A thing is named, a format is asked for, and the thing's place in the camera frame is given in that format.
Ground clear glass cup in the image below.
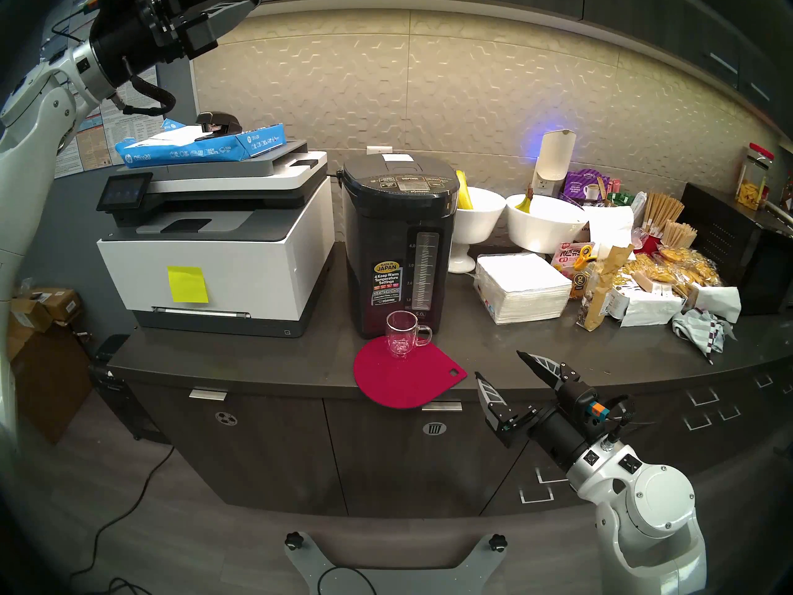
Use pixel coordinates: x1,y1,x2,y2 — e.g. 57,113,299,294
385,311,433,359

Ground black sleeved left gripper cable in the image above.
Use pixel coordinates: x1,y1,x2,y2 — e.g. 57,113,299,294
115,73,178,118

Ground laminated labor law poster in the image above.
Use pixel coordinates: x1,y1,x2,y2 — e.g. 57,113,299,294
40,0,165,179

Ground black electric water dispenser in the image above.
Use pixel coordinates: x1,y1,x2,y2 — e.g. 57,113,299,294
338,154,460,340

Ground clear bag yellow snacks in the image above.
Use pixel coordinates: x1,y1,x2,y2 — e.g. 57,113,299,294
657,245,724,289
620,255,679,294

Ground large cardboard box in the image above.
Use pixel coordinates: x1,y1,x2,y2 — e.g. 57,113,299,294
7,324,94,446

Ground thin black looped cable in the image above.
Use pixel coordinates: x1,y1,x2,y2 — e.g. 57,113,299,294
318,566,379,595

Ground wooden stir stick bundle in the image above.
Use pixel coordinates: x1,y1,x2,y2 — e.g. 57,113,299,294
662,221,698,249
643,192,685,232

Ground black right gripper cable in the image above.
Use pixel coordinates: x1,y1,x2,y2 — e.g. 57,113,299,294
598,394,639,446

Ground red teardrop silicone mat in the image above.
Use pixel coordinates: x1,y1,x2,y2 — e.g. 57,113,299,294
353,337,468,410

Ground brown paper coffee bag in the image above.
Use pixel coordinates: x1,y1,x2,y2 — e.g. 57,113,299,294
576,244,636,332

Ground white pedestal bowl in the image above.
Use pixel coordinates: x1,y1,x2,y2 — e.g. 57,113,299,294
447,187,507,274

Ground small cardboard box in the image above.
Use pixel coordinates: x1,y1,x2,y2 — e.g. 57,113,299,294
9,297,55,335
31,288,84,325

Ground yellow sticky note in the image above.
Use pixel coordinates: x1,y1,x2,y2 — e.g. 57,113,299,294
167,265,209,304

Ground black floor cable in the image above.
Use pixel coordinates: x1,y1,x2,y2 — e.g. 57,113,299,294
68,445,177,595

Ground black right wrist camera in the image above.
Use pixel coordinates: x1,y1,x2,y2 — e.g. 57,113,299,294
573,382,611,424

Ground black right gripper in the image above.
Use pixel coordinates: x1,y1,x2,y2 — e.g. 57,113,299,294
476,351,611,474

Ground silver faucet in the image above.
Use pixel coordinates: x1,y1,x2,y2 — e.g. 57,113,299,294
763,200,793,232

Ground white round bowl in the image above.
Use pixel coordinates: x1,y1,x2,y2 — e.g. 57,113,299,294
505,194,589,255

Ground red white snack packet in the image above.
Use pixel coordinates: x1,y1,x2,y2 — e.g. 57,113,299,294
551,242,597,280

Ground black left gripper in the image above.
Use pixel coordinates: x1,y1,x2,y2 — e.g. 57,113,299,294
92,0,262,88

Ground black microwave oven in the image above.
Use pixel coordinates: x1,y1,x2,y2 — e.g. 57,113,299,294
678,182,793,315

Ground checkered dish cloth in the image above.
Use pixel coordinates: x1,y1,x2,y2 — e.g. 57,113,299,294
672,309,738,365

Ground white napkin stack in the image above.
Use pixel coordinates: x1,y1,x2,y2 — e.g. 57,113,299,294
474,253,572,325

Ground white cup dispenser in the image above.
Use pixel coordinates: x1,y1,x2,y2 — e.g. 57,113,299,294
533,129,577,198

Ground white coffee bag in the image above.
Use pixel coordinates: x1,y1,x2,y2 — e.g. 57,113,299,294
604,284,686,328
686,284,742,324

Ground blue printer paper ream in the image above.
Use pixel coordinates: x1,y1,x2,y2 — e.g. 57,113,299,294
115,123,287,169

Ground glass jar red lid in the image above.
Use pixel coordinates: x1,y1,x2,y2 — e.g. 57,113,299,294
735,143,775,211

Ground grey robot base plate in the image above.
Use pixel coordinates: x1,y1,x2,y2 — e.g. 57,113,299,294
285,532,509,595

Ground white paper bag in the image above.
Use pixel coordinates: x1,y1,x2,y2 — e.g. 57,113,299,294
585,205,636,260

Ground white grey office printer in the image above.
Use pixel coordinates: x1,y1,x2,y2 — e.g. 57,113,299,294
96,139,336,338

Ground dark lower counter cabinet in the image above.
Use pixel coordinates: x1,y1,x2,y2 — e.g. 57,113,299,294
87,346,793,520

